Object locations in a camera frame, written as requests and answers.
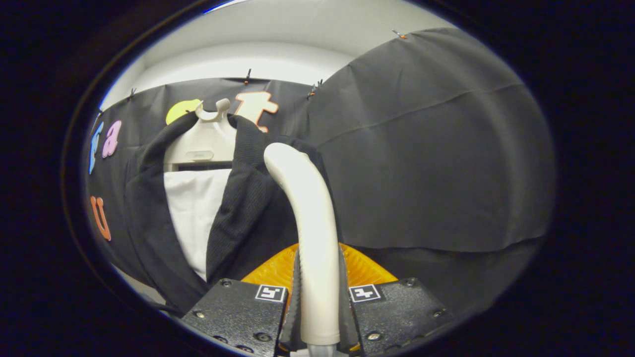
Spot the black backdrop cloth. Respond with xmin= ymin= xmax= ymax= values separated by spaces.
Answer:
xmin=82 ymin=27 xmax=556 ymax=318

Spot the white plastic hanger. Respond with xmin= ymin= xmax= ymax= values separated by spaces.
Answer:
xmin=163 ymin=98 xmax=238 ymax=172

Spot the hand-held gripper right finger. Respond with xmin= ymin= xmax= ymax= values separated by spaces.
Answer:
xmin=338 ymin=242 xmax=458 ymax=357

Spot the black jacket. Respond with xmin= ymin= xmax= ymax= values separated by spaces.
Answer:
xmin=124 ymin=112 xmax=344 ymax=314

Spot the white garment steamer head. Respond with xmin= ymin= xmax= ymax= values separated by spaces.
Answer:
xmin=263 ymin=142 xmax=343 ymax=347

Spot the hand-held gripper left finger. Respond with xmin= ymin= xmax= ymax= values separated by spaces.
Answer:
xmin=183 ymin=243 xmax=302 ymax=357

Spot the row of small cloth clips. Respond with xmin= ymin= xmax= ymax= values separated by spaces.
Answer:
xmin=97 ymin=29 xmax=407 ymax=116

